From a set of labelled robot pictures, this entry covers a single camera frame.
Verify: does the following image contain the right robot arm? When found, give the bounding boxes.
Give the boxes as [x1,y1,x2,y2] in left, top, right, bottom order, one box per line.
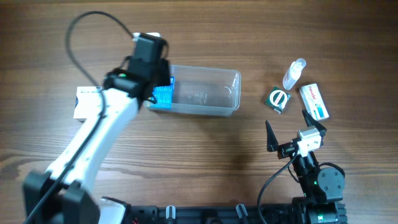
[257,110,348,224]

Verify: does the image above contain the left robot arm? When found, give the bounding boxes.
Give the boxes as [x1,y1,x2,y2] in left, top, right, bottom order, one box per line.
[23,33,170,223]

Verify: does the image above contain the white Panadol box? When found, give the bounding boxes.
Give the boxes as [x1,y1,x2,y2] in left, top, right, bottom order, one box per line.
[299,83,330,121]

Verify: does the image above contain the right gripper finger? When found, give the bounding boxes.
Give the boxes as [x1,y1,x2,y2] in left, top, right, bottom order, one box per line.
[266,120,279,152]
[302,110,327,136]

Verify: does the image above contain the blue medicine box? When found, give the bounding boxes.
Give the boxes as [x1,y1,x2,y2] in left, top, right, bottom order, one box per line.
[149,77,175,110]

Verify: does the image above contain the clear spray bottle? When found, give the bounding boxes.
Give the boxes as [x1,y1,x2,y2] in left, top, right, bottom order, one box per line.
[282,58,307,90]

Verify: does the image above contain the white medicine box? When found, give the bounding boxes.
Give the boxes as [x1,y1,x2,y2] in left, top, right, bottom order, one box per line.
[73,86,102,122]

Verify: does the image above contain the left black cable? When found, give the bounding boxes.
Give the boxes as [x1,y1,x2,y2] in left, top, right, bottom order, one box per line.
[23,11,137,224]

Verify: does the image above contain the clear plastic container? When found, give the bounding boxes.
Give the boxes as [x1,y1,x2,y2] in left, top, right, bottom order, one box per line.
[144,65,241,116]

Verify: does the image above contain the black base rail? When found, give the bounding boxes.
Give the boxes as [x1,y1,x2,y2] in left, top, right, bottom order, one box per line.
[102,203,346,224]

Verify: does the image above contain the green round-logo box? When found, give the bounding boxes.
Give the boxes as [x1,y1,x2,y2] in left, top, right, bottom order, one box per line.
[264,86,291,114]

